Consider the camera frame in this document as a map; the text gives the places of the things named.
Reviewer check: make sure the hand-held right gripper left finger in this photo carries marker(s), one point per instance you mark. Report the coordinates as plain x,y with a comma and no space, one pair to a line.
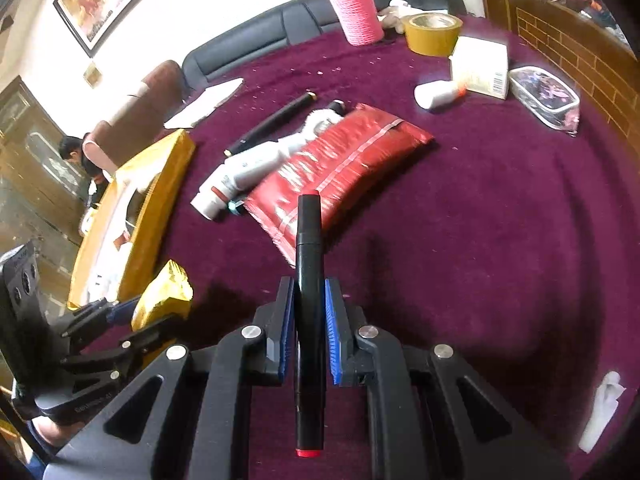
286,325

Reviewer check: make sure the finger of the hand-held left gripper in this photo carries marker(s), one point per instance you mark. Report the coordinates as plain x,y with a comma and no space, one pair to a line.
145,342
117,310

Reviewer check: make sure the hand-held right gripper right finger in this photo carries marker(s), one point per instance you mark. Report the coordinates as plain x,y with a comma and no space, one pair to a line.
332,335

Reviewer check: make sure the yellow cracker packet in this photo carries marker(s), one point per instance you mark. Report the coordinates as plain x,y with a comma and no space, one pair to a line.
165,290

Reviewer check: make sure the black marker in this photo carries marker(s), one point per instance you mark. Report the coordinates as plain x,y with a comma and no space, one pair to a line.
307,270

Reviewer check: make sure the yellow-taped cardboard box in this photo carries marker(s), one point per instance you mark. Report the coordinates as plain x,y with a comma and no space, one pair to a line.
150,200

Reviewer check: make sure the white red-banded pill bottle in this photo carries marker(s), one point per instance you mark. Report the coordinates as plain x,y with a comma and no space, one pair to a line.
215,195

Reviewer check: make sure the red foil packet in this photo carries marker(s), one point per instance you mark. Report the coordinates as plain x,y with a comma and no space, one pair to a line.
350,160

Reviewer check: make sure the small white bottle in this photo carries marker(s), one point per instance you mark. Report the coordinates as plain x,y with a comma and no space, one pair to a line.
435,94

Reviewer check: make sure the white carton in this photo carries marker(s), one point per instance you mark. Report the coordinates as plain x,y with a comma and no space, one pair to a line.
480,65

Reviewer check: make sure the person's left forearm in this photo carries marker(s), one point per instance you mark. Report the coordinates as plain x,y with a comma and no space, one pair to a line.
45,435

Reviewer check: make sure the small blue object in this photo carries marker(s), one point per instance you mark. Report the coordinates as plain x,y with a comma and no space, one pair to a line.
236,206

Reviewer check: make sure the purple tablecloth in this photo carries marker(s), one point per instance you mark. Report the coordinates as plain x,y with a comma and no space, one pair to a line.
475,260

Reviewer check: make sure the wooden glass-door cabinet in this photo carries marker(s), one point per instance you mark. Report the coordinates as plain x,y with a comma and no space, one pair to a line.
30,160

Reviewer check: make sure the black pen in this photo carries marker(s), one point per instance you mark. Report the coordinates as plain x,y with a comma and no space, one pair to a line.
280,115

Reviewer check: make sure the brown chair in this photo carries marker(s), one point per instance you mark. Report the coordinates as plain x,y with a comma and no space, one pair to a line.
150,100

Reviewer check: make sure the white paper sheet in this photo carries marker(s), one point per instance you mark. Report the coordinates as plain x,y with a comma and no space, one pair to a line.
205,102

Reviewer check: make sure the white tissue piece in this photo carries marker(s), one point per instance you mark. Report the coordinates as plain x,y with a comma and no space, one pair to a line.
600,410

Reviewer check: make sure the black leather sofa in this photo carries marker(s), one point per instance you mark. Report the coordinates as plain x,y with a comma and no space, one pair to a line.
250,35

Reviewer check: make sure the yellow tape roll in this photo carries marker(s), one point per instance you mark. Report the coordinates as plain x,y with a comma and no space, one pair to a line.
430,40

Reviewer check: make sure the clear plastic case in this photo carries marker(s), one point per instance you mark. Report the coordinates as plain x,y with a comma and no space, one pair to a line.
542,92

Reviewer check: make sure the pink knitted bottle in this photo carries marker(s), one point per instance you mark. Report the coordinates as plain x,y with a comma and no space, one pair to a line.
357,10

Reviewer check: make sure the small wall plaque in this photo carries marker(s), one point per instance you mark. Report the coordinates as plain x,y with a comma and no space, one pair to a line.
92,75

